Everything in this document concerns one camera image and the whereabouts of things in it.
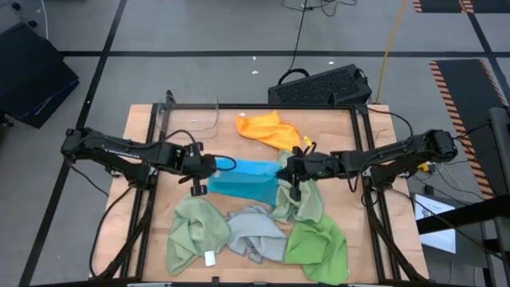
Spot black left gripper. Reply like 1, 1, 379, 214
175, 142, 219, 197

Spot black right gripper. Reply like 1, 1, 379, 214
277, 146, 339, 202

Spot pale green microfiber towel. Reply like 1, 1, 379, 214
166, 194, 231, 277
270, 149, 324, 224

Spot blue microfiber towel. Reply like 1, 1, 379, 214
206, 157, 284, 207

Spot orange microfiber towel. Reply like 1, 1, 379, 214
235, 110, 303, 151

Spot grey waffle microfiber towel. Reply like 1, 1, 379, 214
226, 205, 288, 264

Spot bright green microfiber towel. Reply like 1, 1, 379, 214
283, 213, 351, 286

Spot clear plastic tray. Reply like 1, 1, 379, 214
157, 95, 220, 140

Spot white printed sheet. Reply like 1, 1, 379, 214
414, 194, 457, 254

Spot black stand beam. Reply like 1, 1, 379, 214
416, 195, 510, 235

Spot black hazard-striped floor mat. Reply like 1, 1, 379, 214
461, 0, 510, 14
429, 58, 510, 200
413, 0, 465, 14

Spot large black floor case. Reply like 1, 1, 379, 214
0, 22, 80, 129

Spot black aluminium table frame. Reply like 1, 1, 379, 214
89, 102, 430, 285

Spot black looped cable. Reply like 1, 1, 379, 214
277, 68, 311, 85

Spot black floor cable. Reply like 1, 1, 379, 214
281, 0, 359, 75

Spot yellow floor cable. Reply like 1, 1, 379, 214
375, 0, 410, 104

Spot white floor cable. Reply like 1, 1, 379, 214
39, 0, 49, 40

